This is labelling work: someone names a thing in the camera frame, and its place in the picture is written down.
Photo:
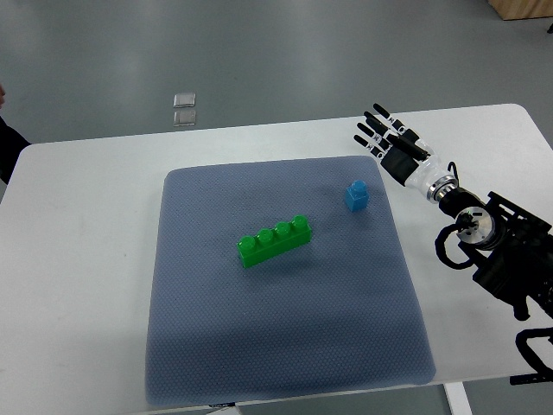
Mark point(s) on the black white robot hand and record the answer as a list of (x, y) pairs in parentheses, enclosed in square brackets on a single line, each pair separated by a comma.
[(404, 155)]

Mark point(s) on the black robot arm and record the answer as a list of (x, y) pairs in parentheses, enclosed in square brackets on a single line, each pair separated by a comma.
[(510, 248)]

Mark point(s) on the blue-grey textured mat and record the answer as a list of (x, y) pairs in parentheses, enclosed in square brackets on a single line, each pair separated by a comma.
[(337, 314)]

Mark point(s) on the upper metal floor plate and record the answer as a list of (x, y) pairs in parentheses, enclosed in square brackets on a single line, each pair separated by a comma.
[(184, 100)]

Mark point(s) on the blue toy block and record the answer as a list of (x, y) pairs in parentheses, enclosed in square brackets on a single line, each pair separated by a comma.
[(357, 196)]

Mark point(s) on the black table control panel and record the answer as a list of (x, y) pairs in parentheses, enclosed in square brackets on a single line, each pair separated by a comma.
[(528, 379)]

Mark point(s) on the wooden box corner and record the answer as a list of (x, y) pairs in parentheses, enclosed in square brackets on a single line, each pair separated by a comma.
[(510, 10)]

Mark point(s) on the white table leg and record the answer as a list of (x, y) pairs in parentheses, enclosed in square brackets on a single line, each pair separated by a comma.
[(457, 398)]

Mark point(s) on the green four-stud toy block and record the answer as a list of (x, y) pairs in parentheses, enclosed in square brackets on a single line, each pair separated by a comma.
[(268, 243)]

